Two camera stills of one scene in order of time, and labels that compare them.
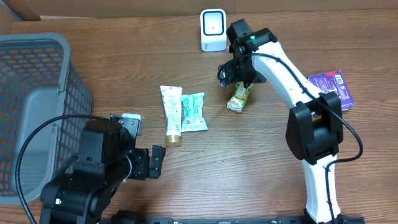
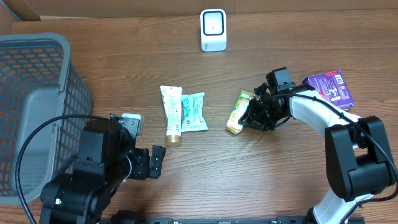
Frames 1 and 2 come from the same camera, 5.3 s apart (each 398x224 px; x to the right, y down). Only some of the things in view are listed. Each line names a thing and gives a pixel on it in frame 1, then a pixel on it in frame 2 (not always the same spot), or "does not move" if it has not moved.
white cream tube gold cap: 171,100 does not move
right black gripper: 237,76 to 259,109
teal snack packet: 192,116 does not move
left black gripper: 142,163 does not move
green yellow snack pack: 237,101 to 233,124
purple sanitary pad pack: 334,81 does not move
